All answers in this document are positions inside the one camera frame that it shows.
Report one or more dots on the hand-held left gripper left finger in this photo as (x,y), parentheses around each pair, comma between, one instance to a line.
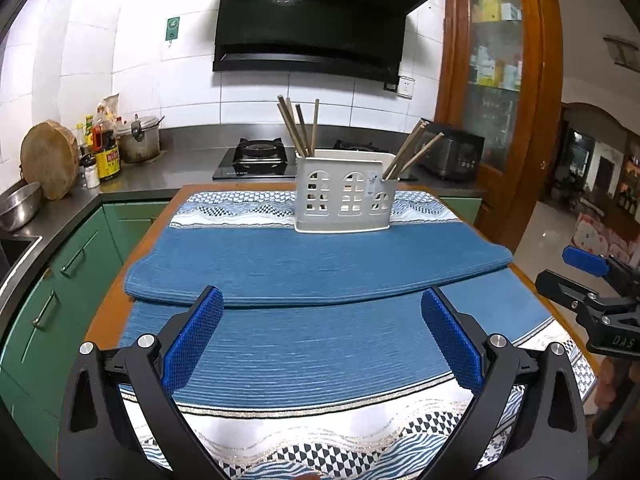
(192,335)

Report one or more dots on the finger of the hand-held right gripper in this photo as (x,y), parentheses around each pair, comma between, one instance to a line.
(562,287)
(585,260)

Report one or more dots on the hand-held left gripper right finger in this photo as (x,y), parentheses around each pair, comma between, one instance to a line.
(452,340)

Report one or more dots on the wooden chopstick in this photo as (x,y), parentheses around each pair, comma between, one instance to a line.
(405,149)
(296,126)
(303,130)
(314,127)
(290,125)
(422,155)
(411,149)

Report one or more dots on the white plastic utensil holder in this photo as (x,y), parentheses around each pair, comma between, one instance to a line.
(333,195)

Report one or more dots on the person's right hand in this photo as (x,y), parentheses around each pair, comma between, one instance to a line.
(620,385)

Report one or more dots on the pink patterned bag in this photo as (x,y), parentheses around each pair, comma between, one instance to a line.
(595,240)

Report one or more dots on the blue white patterned tablecloth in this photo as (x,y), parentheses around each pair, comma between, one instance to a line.
(325,350)

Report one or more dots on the blue ribbed placemat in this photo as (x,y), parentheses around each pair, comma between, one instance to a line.
(300,265)

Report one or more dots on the wooden glass-door cabinet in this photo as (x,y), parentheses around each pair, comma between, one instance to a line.
(545,110)

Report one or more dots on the black kitchen appliance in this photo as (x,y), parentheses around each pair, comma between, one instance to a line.
(457,152)

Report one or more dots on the grey kitchen countertop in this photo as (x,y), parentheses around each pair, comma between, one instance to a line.
(190,160)

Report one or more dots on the black gas cooktop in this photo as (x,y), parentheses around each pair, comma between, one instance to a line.
(250,160)

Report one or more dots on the cluster of condiment bottles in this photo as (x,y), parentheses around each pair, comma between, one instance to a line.
(109,160)

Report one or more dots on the black kitchen sink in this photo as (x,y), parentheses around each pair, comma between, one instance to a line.
(12,255)

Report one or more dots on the steel cooking pot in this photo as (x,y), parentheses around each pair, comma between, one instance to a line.
(140,145)

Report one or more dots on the steel basin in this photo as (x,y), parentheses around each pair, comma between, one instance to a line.
(17,205)

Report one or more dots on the round wooden chopping block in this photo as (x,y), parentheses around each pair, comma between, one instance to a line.
(50,160)

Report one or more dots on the group of small boxes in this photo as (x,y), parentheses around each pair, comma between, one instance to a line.
(487,10)

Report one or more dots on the black range hood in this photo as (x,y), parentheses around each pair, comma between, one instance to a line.
(310,25)

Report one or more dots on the white wall socket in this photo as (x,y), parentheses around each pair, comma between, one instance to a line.
(406,86)

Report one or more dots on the green wall hook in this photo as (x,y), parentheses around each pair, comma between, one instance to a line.
(172,30)

